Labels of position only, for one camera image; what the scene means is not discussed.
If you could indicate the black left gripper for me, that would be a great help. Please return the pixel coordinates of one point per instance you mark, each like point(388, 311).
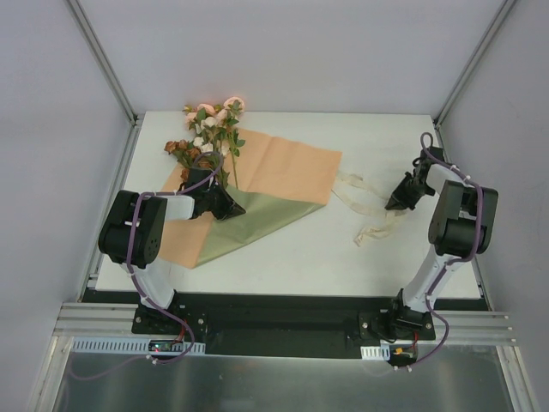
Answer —
point(219, 199)

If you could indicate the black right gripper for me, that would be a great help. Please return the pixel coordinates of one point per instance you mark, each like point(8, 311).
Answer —
point(408, 189)

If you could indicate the green and orange wrapping paper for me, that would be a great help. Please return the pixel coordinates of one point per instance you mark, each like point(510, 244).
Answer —
point(278, 182)

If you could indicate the brown rose flower branch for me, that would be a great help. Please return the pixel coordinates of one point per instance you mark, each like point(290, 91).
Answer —
point(185, 153)

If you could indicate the cream rose flower branch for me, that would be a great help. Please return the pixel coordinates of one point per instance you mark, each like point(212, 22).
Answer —
point(212, 143)

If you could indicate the pink rose flower branch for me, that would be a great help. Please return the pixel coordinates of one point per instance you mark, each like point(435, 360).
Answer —
point(228, 114)

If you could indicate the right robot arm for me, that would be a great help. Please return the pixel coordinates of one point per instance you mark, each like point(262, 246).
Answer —
point(460, 228)

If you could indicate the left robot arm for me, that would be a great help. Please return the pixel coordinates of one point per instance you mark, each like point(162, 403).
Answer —
point(131, 235)

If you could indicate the cream ribbon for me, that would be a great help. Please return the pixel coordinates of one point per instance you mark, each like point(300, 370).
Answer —
point(381, 222)

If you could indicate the left aluminium frame post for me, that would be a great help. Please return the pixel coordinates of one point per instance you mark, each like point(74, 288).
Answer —
point(101, 59)

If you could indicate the aluminium frame post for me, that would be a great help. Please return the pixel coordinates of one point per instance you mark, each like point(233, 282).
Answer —
point(101, 59)
point(481, 49)

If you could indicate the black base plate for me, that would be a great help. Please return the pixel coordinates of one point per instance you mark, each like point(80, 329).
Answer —
point(284, 326)

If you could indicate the aluminium front rail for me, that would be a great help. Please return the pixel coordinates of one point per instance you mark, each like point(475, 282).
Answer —
point(116, 320)

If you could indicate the right white cable duct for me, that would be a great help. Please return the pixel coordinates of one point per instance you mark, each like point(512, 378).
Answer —
point(386, 352)

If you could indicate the white cable duct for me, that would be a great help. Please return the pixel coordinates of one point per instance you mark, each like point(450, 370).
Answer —
point(386, 352)
point(136, 346)

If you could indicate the left white cable duct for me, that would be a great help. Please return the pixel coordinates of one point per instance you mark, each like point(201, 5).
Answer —
point(136, 346)

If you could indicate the right aluminium frame post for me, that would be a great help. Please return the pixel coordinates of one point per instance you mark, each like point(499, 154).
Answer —
point(481, 49)

